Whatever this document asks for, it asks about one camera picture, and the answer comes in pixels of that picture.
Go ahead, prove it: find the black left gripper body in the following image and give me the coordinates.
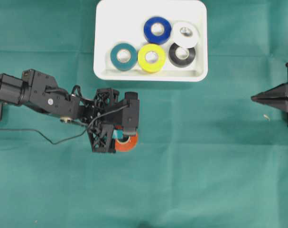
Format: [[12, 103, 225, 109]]
[[87, 88, 139, 153]]

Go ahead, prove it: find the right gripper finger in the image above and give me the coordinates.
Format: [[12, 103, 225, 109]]
[[251, 97, 288, 111], [251, 83, 287, 98]]

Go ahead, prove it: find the green table cloth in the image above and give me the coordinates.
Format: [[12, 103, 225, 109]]
[[0, 0, 288, 228]]

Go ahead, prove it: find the yellow tape roll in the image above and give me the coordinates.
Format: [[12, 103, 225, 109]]
[[138, 44, 166, 73]]

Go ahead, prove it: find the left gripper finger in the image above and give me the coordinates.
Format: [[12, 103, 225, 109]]
[[112, 126, 124, 140]]

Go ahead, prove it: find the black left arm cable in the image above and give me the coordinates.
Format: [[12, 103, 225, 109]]
[[0, 85, 130, 145]]

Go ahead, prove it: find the green tape roll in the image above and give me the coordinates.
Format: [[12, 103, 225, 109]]
[[110, 43, 137, 71]]

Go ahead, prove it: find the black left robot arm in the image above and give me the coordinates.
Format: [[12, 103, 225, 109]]
[[0, 69, 139, 153]]

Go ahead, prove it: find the white plastic case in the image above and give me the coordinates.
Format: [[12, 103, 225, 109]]
[[93, 0, 208, 82]]

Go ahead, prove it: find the black tape roll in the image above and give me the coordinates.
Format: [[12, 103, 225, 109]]
[[169, 43, 196, 67]]

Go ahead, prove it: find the blue tape roll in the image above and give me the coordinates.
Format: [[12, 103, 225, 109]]
[[144, 17, 172, 45]]

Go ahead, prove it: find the red tape roll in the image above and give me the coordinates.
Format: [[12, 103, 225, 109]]
[[115, 133, 139, 152]]

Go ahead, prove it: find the white tape roll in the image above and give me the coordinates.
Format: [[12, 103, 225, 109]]
[[172, 21, 200, 48]]

